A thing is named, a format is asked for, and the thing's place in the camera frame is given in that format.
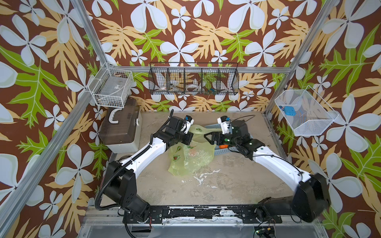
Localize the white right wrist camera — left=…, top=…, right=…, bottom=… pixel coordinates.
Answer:
left=217, top=116, right=231, bottom=134

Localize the small black electronics board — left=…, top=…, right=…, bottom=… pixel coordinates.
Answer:
left=254, top=227, right=275, bottom=238

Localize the aluminium frame post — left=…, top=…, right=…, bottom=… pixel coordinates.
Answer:
left=70, top=0, right=109, bottom=66
left=264, top=1, right=340, bottom=116

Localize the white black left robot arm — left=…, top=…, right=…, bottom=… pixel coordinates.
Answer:
left=94, top=110, right=194, bottom=222

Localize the wrinkled orange back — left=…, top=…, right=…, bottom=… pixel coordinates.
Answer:
left=189, top=148, right=198, bottom=157

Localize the aluminium frame post right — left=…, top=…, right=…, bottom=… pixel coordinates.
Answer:
left=264, top=1, right=340, bottom=116

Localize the light blue perforated plastic basket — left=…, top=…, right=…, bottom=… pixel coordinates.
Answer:
left=204, top=121, right=253, bottom=158

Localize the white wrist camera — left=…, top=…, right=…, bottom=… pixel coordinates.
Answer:
left=217, top=116, right=231, bottom=134
left=181, top=115, right=194, bottom=134

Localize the blue small object in basket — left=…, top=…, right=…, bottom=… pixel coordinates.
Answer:
left=279, top=106, right=296, bottom=117

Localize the black wire basket centre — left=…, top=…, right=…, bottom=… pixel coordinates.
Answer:
left=148, top=62, right=240, bottom=95

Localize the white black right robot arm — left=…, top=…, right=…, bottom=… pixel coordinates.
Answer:
left=204, top=120, right=331, bottom=223

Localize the brown lidded storage box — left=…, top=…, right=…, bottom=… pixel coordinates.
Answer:
left=99, top=98, right=142, bottom=154

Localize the aluminium frame post left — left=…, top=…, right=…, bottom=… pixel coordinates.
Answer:
left=70, top=0, right=109, bottom=66

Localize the white mesh basket right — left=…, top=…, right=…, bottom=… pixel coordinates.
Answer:
left=275, top=86, right=339, bottom=136

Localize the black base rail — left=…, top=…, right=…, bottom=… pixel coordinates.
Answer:
left=123, top=204, right=282, bottom=225

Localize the white wire basket left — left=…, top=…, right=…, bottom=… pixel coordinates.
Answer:
left=89, top=65, right=134, bottom=108

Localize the green avocado-print plastic bag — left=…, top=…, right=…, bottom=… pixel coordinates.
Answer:
left=168, top=125, right=221, bottom=176

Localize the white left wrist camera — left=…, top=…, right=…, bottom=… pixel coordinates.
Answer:
left=181, top=115, right=194, bottom=134

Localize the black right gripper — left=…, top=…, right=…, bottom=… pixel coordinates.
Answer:
left=203, top=131, right=241, bottom=149

